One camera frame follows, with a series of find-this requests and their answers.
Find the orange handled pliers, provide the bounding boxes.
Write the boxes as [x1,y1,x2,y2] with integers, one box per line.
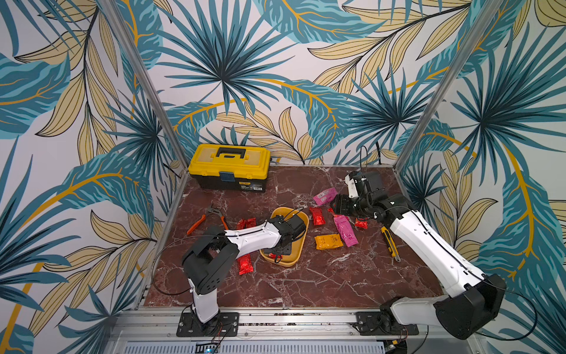
[186,206,228,236]

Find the red crinkled tea bag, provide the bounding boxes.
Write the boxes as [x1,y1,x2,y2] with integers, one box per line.
[355,219,368,230]

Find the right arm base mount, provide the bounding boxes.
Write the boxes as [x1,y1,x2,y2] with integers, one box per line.
[352,311,419,338]

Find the yellow plastic storage box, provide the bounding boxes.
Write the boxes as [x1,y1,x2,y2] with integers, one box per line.
[259,206,310,268]

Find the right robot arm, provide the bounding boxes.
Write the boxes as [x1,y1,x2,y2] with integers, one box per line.
[332,171,507,340]

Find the large red tea bag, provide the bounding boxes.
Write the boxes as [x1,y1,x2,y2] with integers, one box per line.
[309,207,326,227]

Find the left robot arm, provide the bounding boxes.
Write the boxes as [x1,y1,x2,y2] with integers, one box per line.
[181,214,307,325]

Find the aluminium front rail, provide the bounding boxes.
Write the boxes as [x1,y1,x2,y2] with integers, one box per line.
[104,308,489,353]

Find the pink tea bag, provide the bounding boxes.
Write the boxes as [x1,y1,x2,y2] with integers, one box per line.
[313,187,338,206]
[333,215,358,247]

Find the yellow black toolbox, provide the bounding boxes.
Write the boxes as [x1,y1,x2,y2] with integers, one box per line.
[188,144,271,193]

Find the yellow tea bag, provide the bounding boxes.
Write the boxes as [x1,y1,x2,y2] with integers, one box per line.
[315,234,343,250]

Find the yellow utility knife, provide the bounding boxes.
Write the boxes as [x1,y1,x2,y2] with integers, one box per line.
[381,227,401,262]

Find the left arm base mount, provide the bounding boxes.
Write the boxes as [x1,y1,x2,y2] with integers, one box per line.
[176,312,240,339]

